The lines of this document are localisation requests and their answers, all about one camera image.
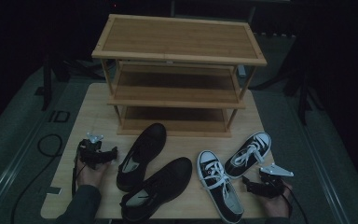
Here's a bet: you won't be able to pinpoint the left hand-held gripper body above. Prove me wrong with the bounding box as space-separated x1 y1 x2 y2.
77 132 107 171

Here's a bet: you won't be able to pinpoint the black metal stand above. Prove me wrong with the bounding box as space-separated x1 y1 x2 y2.
35 54 71 112
283 40 324 126

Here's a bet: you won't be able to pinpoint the black cable on floor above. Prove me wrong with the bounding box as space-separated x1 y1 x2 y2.
10 133 64 224

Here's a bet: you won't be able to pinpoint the person's right hand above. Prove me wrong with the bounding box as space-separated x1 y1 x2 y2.
259 181 293 218

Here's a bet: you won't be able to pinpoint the right hand-held gripper cable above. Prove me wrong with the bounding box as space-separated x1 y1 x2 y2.
281 186 310 224

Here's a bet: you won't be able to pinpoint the black lace-up shoe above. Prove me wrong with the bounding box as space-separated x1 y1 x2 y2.
119 156 193 222
116 122 168 193

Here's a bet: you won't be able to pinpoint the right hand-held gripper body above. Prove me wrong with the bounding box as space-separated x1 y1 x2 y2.
257 163 295 199

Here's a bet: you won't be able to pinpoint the left hand-held gripper cable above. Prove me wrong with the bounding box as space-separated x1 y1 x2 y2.
71 151 86 198

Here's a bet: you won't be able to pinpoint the hand-held gripper cable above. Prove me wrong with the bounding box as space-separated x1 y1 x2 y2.
281 186 310 224
71 151 86 198

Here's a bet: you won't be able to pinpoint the black canvas sneaker white laces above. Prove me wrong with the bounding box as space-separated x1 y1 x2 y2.
197 149 245 224
224 131 272 180

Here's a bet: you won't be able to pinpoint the wooden three-tier shoe rack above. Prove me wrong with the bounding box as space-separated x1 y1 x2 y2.
91 13 269 138

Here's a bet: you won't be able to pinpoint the person's left hand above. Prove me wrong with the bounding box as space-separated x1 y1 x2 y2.
75 160 111 189

